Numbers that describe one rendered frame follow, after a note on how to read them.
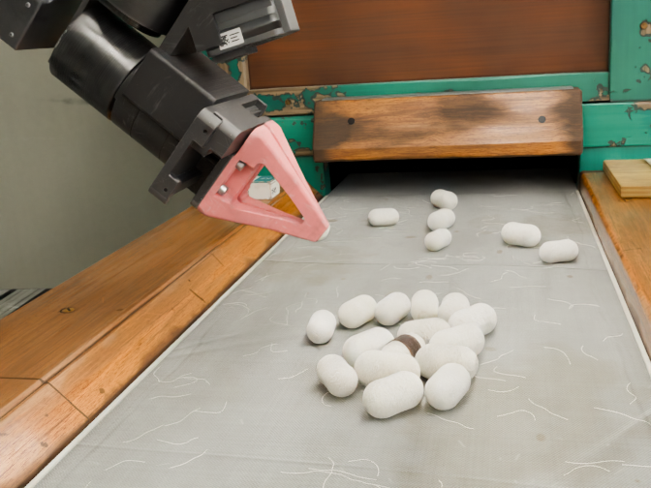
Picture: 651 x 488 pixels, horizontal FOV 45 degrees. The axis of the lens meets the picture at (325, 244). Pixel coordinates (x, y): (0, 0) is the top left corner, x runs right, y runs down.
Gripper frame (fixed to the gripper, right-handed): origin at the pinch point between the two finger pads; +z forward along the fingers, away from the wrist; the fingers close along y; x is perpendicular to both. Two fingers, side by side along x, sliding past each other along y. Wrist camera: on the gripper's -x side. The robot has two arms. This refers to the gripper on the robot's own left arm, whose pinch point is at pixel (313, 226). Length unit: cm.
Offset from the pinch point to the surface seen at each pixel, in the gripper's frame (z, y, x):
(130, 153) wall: -47, 118, 56
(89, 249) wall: -43, 117, 82
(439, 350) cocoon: 10.2, -7.1, -1.4
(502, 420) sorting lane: 14.1, -11.3, -2.2
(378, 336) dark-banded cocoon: 7.3, -5.0, 1.1
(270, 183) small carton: -7.5, 32.1, 10.7
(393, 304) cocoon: 7.5, 1.3, 1.3
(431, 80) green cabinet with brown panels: -0.9, 45.3, -7.0
